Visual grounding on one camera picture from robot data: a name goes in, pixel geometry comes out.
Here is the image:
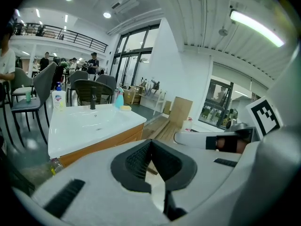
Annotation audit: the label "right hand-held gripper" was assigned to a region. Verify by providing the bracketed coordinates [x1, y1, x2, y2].
[224, 46, 301, 150]

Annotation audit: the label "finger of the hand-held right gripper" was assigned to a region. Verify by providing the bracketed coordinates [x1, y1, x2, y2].
[173, 130, 239, 153]

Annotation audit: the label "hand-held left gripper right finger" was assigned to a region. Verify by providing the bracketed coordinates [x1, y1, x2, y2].
[150, 123, 301, 226]

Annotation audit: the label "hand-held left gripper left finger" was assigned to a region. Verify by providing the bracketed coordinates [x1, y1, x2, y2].
[32, 139, 169, 226]

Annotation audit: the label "wooden vanity cabinet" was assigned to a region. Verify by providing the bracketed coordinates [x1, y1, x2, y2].
[58, 123, 144, 168]

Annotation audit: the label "clear water jug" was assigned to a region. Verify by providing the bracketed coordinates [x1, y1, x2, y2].
[182, 117, 193, 133]

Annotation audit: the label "large brown cardboard sheet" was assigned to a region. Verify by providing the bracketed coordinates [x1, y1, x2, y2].
[169, 97, 193, 128]

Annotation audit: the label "wooden slat platform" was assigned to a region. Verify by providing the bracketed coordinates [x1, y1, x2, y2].
[141, 116, 186, 143]

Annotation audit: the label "clear plastic bottle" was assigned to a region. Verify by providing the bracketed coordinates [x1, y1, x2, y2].
[48, 158, 64, 176]

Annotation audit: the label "large glass window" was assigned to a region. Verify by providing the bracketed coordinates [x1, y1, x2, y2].
[198, 79, 234, 129]

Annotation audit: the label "white wooden rack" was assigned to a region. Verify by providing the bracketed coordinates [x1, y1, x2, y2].
[138, 88, 166, 116]

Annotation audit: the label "white ceramic sink basin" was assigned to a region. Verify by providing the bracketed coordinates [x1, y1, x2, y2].
[48, 104, 148, 160]

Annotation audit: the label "hanging bags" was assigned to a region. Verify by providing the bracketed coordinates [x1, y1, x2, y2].
[140, 78, 161, 96]

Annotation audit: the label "brown cardboard boxes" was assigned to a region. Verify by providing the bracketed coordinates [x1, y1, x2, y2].
[123, 85, 142, 105]

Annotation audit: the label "teal spray bottle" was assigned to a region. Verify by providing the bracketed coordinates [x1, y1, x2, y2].
[114, 87, 125, 109]

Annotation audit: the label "black faucet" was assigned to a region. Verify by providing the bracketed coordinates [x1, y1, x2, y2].
[90, 86, 97, 110]

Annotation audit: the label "long tube ceiling light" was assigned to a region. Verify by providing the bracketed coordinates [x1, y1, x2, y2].
[229, 9, 285, 48]

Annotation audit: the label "white hand soap bottle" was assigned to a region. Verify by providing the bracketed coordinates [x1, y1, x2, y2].
[52, 81, 67, 112]

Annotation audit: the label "dark wicker chair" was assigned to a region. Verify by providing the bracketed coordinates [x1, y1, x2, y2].
[74, 79, 115, 107]

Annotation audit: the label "black framed glass doors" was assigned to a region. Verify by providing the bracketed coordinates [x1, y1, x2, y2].
[110, 24, 162, 89]

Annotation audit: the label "grey padded chair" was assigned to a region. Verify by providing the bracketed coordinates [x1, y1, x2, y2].
[10, 67, 35, 103]
[95, 74, 117, 98]
[68, 70, 89, 103]

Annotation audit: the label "dark chair blue cushion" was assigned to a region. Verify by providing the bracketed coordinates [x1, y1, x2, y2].
[10, 61, 58, 145]

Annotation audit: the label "ceiling air conditioner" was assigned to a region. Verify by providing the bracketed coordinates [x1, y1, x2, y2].
[110, 0, 140, 14]

